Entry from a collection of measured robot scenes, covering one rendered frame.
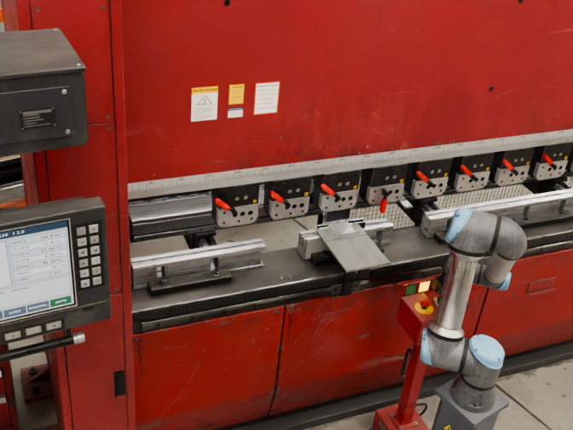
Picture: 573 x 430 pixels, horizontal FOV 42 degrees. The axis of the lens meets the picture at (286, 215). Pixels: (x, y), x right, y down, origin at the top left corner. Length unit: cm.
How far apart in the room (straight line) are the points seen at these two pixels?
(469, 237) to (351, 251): 58
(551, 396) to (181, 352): 193
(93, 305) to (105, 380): 70
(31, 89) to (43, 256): 42
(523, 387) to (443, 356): 148
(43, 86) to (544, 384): 297
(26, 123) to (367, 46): 124
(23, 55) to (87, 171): 52
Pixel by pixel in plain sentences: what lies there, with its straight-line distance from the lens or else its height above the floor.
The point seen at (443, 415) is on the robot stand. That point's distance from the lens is 265.
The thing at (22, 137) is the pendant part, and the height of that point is 180.
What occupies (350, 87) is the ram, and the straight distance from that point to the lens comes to 255.
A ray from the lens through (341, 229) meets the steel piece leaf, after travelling 285.
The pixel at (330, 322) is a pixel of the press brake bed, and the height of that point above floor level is 63.
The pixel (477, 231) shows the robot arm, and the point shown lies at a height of 137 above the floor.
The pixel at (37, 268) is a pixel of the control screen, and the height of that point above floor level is 146.
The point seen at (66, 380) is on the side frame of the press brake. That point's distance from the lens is 262.
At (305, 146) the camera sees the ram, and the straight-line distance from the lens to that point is 258.
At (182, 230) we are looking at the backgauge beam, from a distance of 294.
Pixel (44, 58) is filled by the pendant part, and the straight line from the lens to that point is 172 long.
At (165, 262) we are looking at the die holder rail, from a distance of 267.
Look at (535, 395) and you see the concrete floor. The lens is 389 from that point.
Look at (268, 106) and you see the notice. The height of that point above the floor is 155.
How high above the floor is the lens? 258
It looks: 33 degrees down
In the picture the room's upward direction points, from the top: 6 degrees clockwise
